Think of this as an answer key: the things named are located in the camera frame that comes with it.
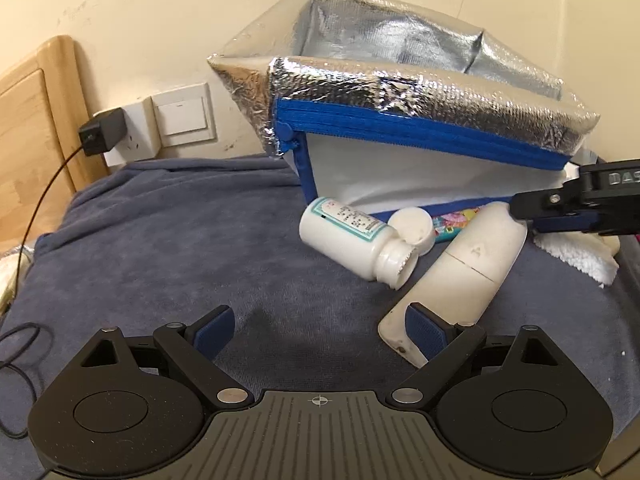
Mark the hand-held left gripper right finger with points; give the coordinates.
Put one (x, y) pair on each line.
(425, 332)

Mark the white wall switch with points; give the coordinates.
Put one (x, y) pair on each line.
(182, 112)

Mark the white pill bottle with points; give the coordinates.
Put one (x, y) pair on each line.
(350, 242)

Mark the white wall socket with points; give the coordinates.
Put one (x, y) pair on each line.
(132, 132)

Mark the beige cloth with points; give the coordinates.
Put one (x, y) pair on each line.
(9, 272)

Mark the wooden headboard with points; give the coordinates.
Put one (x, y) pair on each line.
(30, 125)

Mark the cream plastic tube bottle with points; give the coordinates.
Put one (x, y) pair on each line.
(465, 270)

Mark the black charger plug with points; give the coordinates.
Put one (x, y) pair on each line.
(102, 132)

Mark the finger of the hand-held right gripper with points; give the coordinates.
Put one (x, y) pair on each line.
(565, 222)
(545, 199)

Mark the white towel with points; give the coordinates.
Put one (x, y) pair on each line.
(580, 255)

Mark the colourful printed packet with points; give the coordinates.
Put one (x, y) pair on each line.
(452, 222)

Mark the blue blanket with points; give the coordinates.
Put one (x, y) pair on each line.
(200, 240)

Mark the silver insulated bag blue trim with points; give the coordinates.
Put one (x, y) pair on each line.
(425, 125)

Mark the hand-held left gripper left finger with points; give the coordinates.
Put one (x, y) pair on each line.
(216, 331)

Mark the white bottle cap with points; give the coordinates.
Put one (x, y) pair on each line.
(412, 227)

